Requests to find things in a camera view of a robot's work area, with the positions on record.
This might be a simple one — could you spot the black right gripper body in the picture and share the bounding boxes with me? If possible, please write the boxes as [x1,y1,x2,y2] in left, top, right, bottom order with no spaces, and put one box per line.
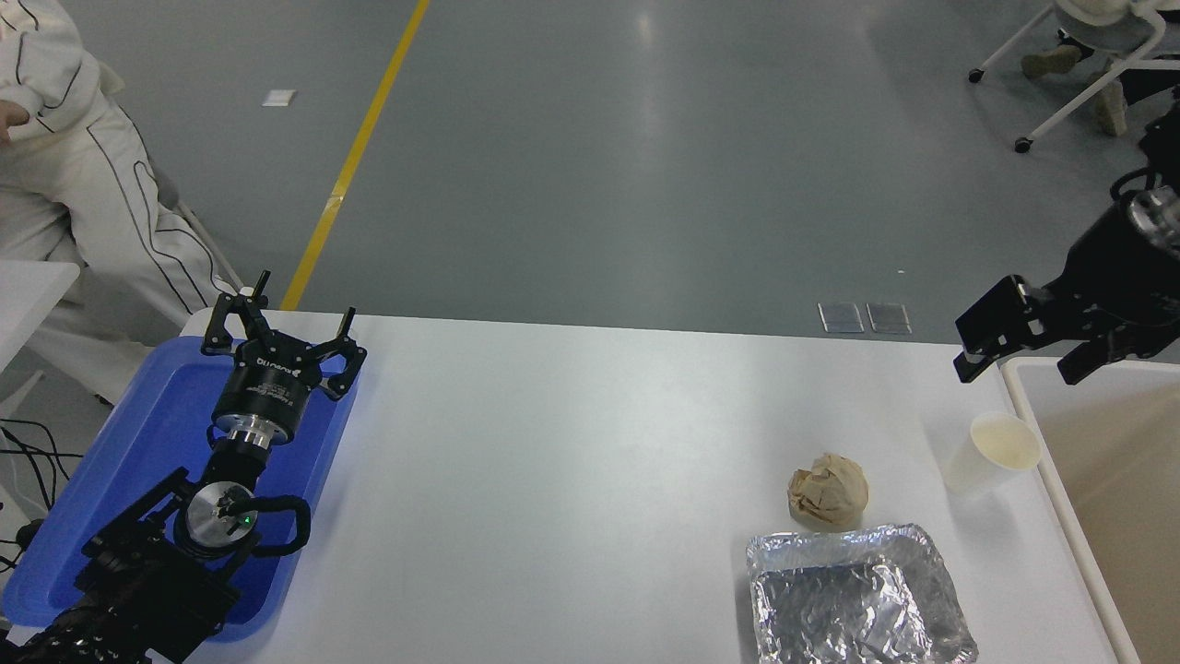
[1051,207,1180,325]

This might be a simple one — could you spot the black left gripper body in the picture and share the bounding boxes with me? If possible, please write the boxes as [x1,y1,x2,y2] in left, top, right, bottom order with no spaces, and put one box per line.
[214,341,325,434]

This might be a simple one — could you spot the white paper cup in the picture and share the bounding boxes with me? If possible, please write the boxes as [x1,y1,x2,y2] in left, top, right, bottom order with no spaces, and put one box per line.
[942,411,1043,496]

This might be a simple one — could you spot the large pale bin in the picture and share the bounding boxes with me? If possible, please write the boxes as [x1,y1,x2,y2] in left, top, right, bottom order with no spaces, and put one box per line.
[1001,357,1180,664]

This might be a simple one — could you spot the blue plastic tray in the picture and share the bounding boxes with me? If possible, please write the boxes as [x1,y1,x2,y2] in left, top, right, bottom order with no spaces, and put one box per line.
[0,337,359,644]

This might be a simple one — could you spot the white wheeled chair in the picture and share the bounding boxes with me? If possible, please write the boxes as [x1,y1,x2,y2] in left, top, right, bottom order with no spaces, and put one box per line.
[968,0,1180,155]

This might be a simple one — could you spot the white side table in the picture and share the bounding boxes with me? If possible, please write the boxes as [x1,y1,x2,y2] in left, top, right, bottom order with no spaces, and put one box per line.
[0,261,81,416]

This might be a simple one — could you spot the seated person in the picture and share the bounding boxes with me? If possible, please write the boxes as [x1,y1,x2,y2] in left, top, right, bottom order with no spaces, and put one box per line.
[1021,0,1180,139]

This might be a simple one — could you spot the crumpled tan paper ball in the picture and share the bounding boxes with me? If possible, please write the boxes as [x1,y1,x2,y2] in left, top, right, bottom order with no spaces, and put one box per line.
[787,452,870,530]

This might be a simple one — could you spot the crinkled silver foil tray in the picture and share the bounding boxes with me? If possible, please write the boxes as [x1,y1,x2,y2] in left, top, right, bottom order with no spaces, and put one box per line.
[745,523,980,664]

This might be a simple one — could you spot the black floor cables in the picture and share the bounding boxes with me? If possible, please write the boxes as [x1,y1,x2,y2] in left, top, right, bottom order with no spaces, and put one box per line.
[0,420,71,573]

